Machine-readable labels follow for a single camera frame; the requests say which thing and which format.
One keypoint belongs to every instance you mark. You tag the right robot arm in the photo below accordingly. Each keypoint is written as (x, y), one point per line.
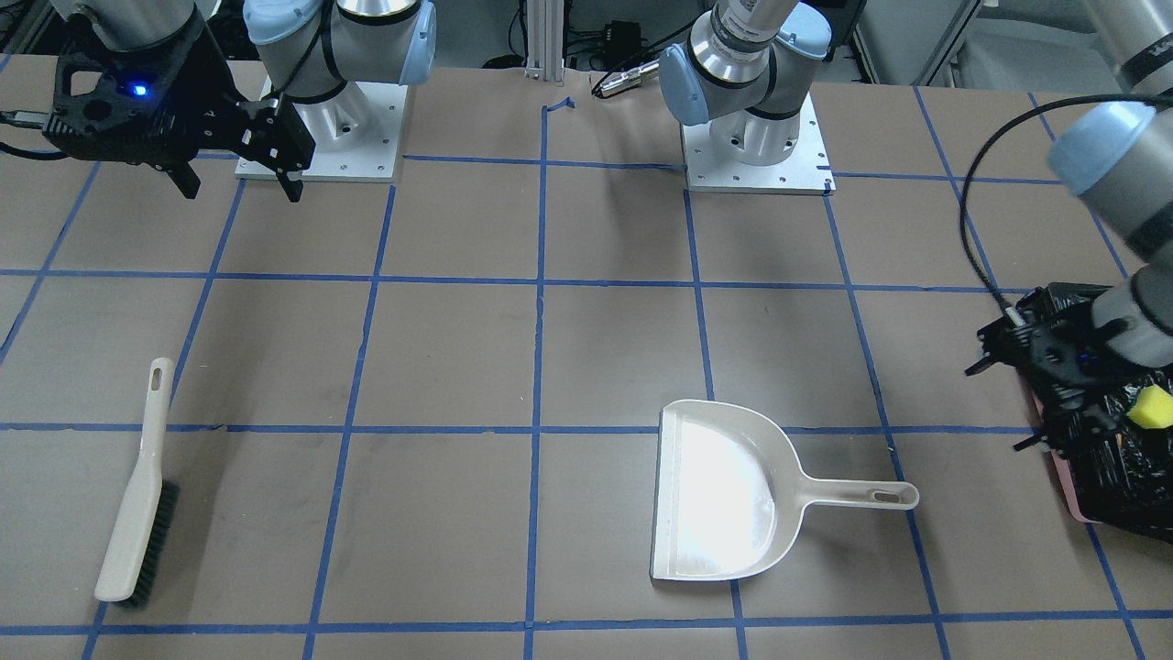
(310, 48)

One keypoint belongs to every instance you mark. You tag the yellow green sponge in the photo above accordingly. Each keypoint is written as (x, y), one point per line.
(1152, 409)

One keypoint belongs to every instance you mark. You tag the beige hand brush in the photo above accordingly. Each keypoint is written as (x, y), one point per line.
(142, 525)

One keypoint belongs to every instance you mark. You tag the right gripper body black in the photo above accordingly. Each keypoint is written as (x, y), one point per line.
(216, 84)

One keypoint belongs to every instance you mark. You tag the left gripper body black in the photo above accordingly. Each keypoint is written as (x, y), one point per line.
(1063, 414)

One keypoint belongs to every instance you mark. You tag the beige dustpan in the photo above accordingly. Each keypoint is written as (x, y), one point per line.
(732, 494)

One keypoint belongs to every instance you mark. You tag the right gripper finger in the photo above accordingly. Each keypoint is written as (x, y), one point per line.
(277, 138)
(185, 178)

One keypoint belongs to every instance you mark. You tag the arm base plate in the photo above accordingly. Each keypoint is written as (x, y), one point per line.
(358, 132)
(744, 153)

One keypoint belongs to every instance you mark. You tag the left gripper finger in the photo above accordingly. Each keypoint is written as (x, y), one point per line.
(1058, 436)
(993, 353)

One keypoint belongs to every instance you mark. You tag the aluminium frame post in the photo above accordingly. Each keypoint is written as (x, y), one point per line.
(544, 35)

